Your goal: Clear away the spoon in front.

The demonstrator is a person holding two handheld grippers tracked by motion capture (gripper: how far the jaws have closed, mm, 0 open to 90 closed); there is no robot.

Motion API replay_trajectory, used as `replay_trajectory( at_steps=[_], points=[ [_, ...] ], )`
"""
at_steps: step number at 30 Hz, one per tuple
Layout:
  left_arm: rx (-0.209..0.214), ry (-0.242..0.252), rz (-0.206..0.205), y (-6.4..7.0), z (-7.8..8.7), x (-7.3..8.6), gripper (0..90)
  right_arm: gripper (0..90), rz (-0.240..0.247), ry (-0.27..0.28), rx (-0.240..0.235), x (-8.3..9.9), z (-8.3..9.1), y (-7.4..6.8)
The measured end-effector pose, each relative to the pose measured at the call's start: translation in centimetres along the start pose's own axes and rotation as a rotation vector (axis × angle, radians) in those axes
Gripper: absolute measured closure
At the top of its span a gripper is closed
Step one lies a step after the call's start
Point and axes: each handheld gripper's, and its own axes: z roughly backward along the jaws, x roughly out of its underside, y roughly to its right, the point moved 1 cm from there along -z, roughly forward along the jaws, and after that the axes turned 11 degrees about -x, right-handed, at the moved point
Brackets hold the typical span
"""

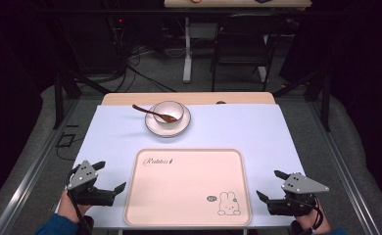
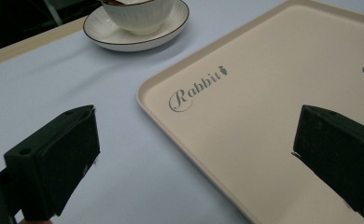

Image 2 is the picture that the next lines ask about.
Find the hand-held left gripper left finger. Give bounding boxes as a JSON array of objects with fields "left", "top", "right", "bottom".
[{"left": 3, "top": 104, "right": 102, "bottom": 222}]

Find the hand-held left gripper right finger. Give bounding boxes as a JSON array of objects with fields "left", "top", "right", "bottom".
[{"left": 291, "top": 105, "right": 364, "bottom": 221}]

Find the beige plastic tray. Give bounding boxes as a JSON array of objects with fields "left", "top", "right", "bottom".
[{"left": 135, "top": 0, "right": 364, "bottom": 224}]

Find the white ribbed cup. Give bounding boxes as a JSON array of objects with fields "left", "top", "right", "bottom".
[{"left": 100, "top": 0, "right": 176, "bottom": 36}]

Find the white saucer with dark rim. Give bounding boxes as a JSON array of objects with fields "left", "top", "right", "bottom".
[{"left": 82, "top": 0, "right": 190, "bottom": 52}]

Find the metal stand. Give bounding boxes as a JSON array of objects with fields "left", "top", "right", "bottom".
[{"left": 43, "top": 0, "right": 64, "bottom": 27}]

